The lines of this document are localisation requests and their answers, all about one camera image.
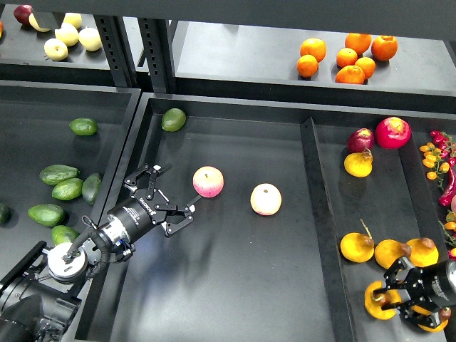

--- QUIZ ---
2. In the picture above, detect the black centre tray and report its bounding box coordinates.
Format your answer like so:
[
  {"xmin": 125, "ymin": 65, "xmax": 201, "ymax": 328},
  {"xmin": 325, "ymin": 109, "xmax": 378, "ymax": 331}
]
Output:
[{"xmin": 76, "ymin": 93, "xmax": 455, "ymax": 341}]

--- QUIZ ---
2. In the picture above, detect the green avocado cluster top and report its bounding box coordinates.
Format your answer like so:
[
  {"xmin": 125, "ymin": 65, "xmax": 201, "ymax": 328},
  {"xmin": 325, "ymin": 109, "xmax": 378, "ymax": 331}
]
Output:
[{"xmin": 39, "ymin": 164, "xmax": 79, "ymax": 185}]

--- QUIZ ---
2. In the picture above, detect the black shelf upright right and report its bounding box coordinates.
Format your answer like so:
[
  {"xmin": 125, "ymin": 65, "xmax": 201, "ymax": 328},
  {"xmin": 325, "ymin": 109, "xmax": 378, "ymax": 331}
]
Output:
[{"xmin": 138, "ymin": 18, "xmax": 177, "ymax": 94}]

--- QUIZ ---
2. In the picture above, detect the red chili pepper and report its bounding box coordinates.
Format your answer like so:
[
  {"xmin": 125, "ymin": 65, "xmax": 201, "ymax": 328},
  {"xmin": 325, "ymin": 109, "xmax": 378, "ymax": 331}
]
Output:
[{"xmin": 438, "ymin": 168, "xmax": 455, "ymax": 207}]

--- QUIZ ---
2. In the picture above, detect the orange front bottom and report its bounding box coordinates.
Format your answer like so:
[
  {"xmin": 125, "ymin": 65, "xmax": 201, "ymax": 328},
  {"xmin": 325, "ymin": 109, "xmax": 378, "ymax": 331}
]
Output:
[{"xmin": 335, "ymin": 65, "xmax": 365, "ymax": 84}]

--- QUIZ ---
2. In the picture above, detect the pink red apple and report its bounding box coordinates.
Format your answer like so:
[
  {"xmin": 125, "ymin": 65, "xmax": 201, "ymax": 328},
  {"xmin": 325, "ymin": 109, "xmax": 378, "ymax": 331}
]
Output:
[{"xmin": 192, "ymin": 166, "xmax": 224, "ymax": 198}]

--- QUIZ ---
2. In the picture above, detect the pale yellow apple right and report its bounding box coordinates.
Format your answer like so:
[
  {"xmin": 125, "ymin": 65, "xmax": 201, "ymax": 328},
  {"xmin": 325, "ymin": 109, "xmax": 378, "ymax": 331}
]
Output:
[{"xmin": 78, "ymin": 27, "xmax": 102, "ymax": 52}]

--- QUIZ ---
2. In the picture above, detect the pale yellow apple middle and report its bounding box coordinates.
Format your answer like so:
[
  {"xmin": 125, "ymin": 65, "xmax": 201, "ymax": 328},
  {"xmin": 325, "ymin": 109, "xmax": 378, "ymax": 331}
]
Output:
[{"xmin": 54, "ymin": 23, "xmax": 79, "ymax": 47}]

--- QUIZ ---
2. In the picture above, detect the dark green avocado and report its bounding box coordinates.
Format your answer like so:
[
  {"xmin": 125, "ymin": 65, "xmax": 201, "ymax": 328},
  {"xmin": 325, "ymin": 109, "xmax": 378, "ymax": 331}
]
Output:
[{"xmin": 51, "ymin": 225, "xmax": 79, "ymax": 246}]

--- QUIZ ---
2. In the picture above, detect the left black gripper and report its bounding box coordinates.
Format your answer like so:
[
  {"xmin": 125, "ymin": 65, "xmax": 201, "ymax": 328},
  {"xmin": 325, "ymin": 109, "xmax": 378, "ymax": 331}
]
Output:
[{"xmin": 108, "ymin": 164, "xmax": 202, "ymax": 241}]

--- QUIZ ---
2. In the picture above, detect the dark red apple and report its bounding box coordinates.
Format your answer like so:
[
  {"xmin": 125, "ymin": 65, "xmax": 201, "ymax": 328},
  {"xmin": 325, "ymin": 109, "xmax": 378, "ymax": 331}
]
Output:
[{"xmin": 347, "ymin": 128, "xmax": 375, "ymax": 153}]

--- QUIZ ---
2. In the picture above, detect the pale yellow apple front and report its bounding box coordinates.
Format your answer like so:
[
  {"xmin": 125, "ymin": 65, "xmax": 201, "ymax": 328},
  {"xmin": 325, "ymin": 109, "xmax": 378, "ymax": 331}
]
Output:
[{"xmin": 43, "ymin": 38, "xmax": 68, "ymax": 61}]

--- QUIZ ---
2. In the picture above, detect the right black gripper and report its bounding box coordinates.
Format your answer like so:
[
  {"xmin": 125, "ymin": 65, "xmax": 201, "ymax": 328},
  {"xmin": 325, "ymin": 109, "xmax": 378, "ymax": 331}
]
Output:
[{"xmin": 373, "ymin": 256, "xmax": 455, "ymax": 327}]

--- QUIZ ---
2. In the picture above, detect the dark red apple shelf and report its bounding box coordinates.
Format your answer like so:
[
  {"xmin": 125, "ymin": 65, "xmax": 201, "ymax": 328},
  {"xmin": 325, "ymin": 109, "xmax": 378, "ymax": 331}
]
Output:
[{"xmin": 13, "ymin": 4, "xmax": 32, "ymax": 26}]

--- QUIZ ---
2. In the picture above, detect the green avocado far left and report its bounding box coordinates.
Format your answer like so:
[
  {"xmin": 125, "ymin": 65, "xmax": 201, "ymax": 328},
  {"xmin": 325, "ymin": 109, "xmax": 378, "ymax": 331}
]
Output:
[{"xmin": 69, "ymin": 118, "xmax": 98, "ymax": 136}]

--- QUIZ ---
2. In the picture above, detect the dark avocado cluster right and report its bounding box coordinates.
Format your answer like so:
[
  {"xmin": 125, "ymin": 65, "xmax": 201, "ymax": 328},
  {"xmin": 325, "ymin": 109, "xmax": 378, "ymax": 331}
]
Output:
[{"xmin": 81, "ymin": 173, "xmax": 102, "ymax": 205}]

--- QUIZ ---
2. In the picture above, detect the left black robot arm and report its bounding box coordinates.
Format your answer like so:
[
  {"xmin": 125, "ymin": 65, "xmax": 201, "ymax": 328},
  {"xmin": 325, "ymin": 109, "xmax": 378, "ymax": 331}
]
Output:
[{"xmin": 1, "ymin": 164, "xmax": 201, "ymax": 341}]

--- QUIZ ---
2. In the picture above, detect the green avocado cluster middle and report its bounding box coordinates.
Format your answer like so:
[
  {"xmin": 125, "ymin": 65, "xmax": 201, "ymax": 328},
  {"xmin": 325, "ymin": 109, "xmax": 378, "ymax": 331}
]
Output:
[{"xmin": 51, "ymin": 177, "xmax": 83, "ymax": 201}]

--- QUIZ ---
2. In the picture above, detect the orange top left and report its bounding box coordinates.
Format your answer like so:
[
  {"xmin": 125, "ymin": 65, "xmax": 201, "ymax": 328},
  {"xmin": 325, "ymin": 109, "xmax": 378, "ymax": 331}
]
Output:
[{"xmin": 300, "ymin": 38, "xmax": 327, "ymax": 63}]

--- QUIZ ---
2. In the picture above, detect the pale yellow pink apple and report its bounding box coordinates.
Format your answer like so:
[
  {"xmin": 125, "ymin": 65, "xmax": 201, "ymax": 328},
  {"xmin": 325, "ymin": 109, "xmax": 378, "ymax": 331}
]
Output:
[{"xmin": 250, "ymin": 183, "xmax": 282, "ymax": 216}]

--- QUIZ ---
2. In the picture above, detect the pale yellow apple hidden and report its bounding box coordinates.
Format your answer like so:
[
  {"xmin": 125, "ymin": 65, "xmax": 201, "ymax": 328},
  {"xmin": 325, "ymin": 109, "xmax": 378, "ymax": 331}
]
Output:
[{"xmin": 28, "ymin": 14, "xmax": 50, "ymax": 33}]

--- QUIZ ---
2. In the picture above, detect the pale yellow apple back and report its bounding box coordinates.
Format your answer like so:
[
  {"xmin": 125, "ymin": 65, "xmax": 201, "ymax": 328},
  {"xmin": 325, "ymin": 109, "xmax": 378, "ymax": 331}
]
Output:
[{"xmin": 63, "ymin": 12, "xmax": 83, "ymax": 30}]

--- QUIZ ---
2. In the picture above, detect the black shelf upright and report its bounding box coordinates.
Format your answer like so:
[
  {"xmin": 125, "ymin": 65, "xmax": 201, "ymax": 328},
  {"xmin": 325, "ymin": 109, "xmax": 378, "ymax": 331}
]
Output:
[
  {"xmin": 138, "ymin": 18, "xmax": 177, "ymax": 94},
  {"xmin": 93, "ymin": 15, "xmax": 138, "ymax": 88}
]

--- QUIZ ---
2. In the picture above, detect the cherry tomato vine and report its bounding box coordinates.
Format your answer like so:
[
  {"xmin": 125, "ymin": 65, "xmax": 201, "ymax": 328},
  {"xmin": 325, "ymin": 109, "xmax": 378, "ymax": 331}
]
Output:
[{"xmin": 419, "ymin": 130, "xmax": 455, "ymax": 191}]

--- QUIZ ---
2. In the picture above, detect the black tray divider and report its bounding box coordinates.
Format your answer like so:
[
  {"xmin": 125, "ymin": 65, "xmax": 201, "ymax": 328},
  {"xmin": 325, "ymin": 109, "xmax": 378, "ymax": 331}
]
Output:
[{"xmin": 300, "ymin": 117, "xmax": 356, "ymax": 341}]

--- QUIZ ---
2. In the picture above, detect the black shelf upright left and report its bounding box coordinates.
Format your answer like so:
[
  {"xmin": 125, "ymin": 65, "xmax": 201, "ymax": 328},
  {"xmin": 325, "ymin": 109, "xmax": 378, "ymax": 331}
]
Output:
[{"xmin": 93, "ymin": 15, "xmax": 138, "ymax": 88}]

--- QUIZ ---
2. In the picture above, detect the green avocado lower left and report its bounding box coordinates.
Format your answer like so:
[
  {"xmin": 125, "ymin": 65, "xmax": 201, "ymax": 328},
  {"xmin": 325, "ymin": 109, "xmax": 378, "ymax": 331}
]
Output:
[{"xmin": 28, "ymin": 204, "xmax": 66, "ymax": 227}]

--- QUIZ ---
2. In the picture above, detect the bright red apple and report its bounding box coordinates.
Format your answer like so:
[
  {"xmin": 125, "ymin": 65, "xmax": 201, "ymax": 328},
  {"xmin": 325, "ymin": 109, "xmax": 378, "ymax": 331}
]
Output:
[{"xmin": 375, "ymin": 117, "xmax": 412, "ymax": 149}]

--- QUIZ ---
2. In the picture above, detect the green avocado tray corner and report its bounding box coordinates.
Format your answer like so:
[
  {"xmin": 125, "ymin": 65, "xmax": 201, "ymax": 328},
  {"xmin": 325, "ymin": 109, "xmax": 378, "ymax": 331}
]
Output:
[{"xmin": 161, "ymin": 108, "xmax": 187, "ymax": 132}]

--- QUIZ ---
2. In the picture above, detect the dark avocado left edge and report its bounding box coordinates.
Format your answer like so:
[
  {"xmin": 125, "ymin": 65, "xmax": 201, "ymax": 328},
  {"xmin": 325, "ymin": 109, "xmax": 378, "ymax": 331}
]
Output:
[{"xmin": 0, "ymin": 203, "xmax": 11, "ymax": 224}]

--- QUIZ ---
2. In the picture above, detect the black left tray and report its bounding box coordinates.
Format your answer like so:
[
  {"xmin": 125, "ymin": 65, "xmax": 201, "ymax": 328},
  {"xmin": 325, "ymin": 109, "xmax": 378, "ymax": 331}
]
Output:
[{"xmin": 0, "ymin": 79, "xmax": 143, "ymax": 342}]

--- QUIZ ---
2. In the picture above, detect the orange lower left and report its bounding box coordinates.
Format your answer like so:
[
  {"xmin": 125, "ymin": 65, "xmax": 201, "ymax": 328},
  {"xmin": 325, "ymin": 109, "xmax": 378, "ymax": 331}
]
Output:
[{"xmin": 296, "ymin": 54, "xmax": 318, "ymax": 78}]

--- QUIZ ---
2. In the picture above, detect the green avocado cluster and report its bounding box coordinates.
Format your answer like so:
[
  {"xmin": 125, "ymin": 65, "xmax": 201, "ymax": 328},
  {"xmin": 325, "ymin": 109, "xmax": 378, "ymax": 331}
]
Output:
[
  {"xmin": 39, "ymin": 164, "xmax": 79, "ymax": 185},
  {"xmin": 51, "ymin": 177, "xmax": 83, "ymax": 201}
]

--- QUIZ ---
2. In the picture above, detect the yellow pear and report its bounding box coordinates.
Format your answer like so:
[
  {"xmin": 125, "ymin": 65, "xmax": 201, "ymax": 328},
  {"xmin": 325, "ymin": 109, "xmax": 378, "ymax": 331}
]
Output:
[
  {"xmin": 412, "ymin": 306, "xmax": 452, "ymax": 332},
  {"xmin": 406, "ymin": 237, "xmax": 439, "ymax": 267},
  {"xmin": 364, "ymin": 281, "xmax": 401, "ymax": 320},
  {"xmin": 340, "ymin": 218, "xmax": 375, "ymax": 263},
  {"xmin": 374, "ymin": 239, "xmax": 411, "ymax": 269},
  {"xmin": 343, "ymin": 149, "xmax": 373, "ymax": 178}
]

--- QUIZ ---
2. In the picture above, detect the black tray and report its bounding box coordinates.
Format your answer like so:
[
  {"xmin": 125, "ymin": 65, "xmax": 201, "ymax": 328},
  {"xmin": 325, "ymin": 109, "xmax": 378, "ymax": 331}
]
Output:
[
  {"xmin": 0, "ymin": 79, "xmax": 143, "ymax": 342},
  {"xmin": 76, "ymin": 93, "xmax": 455, "ymax": 341}
]

